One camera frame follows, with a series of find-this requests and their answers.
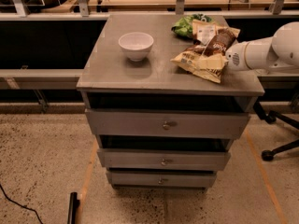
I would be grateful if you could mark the brown chip bag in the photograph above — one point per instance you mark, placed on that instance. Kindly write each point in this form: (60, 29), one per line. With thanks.
(209, 38)

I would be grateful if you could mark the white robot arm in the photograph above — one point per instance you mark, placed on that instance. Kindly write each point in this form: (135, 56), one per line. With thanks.
(275, 53)

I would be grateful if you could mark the yellow chip bag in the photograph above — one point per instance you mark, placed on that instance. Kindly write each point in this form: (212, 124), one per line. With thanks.
(208, 68)

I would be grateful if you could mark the green chip bag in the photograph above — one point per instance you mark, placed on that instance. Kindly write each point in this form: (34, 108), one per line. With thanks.
(183, 27)

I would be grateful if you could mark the grey three-drawer cabinet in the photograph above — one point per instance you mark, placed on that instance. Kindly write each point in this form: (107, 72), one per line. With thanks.
(111, 81)

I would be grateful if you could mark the top grey drawer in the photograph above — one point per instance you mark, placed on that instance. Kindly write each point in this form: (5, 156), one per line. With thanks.
(167, 124)

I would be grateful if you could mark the grey drawer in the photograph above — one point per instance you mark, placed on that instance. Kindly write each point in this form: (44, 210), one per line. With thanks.
(161, 179)
(162, 159)
(167, 124)

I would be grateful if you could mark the white ceramic bowl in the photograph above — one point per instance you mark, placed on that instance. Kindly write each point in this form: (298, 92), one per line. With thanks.
(136, 45)

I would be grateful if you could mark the middle grey drawer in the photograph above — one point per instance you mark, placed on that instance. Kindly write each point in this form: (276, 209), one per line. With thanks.
(162, 159)

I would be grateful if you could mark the bottom grey drawer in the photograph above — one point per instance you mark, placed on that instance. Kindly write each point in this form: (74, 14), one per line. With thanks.
(161, 179)

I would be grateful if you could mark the black bar on floor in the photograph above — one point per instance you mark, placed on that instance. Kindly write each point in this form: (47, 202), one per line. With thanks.
(73, 208)

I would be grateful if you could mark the metal frame railing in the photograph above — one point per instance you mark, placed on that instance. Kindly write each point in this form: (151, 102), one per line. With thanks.
(50, 9)

